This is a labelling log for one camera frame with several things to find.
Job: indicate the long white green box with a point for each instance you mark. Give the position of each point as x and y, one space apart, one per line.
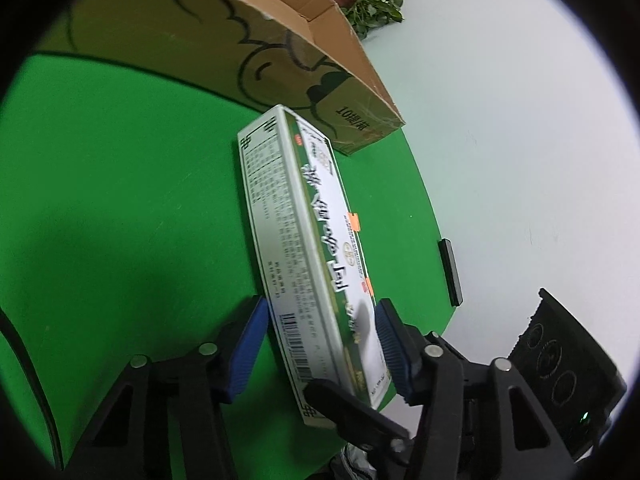
310 260

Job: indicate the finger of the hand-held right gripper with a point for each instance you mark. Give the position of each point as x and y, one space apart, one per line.
350 410

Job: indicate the wide brown cardboard box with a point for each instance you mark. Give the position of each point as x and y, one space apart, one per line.
200 25

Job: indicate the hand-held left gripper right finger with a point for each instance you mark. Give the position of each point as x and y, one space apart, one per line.
395 355

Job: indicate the green table cloth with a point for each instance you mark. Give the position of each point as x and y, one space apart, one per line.
125 185

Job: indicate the black rectangular device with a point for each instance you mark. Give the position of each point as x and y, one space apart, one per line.
450 272

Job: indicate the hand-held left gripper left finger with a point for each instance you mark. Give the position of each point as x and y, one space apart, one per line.
245 350

